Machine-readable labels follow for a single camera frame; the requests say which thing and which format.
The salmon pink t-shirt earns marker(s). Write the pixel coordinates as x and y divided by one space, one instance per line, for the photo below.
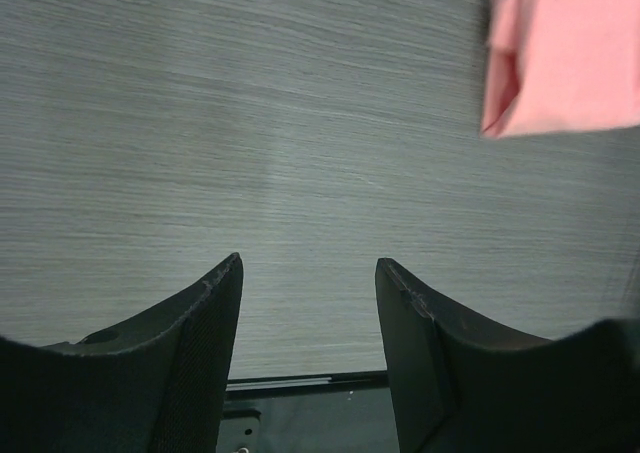
561 66

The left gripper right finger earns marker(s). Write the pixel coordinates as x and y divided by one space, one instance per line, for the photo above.
462 382

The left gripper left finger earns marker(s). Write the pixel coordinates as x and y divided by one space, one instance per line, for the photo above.
154 382

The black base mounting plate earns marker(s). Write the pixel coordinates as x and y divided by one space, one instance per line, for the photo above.
342 412

